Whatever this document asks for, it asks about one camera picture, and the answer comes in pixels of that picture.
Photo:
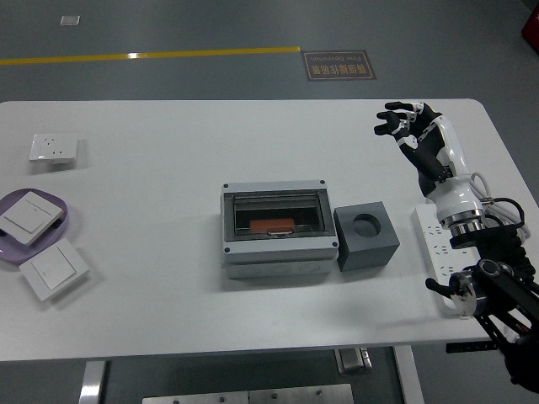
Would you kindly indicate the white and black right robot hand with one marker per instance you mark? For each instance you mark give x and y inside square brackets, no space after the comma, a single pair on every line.
[446,168]

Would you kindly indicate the grey junction box clear lid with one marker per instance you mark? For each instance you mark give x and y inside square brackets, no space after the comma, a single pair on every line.
[278,252]

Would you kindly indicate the orange cylinder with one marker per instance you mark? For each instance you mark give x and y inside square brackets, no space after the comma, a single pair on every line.
[265,225]

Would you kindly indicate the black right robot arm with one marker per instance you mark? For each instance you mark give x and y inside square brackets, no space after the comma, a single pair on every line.
[488,248]

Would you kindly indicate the grey cube with round hole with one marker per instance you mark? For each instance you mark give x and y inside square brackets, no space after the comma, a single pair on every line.
[366,252]

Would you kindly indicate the white power strip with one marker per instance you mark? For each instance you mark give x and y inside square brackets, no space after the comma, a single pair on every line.
[433,248]

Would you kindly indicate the red object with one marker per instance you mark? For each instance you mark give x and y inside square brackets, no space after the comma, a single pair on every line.
[531,27]

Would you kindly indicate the black table control panel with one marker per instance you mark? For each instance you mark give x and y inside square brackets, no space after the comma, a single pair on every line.
[467,347]

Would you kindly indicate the white table leg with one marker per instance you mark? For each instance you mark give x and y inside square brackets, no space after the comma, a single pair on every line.
[408,374]
[92,383]

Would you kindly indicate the small silver floor plate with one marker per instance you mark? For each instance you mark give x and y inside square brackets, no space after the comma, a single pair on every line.
[70,20]

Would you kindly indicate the purple tray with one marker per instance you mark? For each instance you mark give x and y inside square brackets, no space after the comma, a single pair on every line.
[8,252]

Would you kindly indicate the grey metal bracket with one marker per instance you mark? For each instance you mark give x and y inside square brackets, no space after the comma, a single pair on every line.
[353,361]

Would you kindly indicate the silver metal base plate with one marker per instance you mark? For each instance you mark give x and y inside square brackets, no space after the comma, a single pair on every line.
[248,396]

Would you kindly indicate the white wall socket plate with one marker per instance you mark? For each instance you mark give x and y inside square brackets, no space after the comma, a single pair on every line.
[52,147]

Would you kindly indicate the white wall switch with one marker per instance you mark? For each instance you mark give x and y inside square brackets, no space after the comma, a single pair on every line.
[52,269]
[27,216]

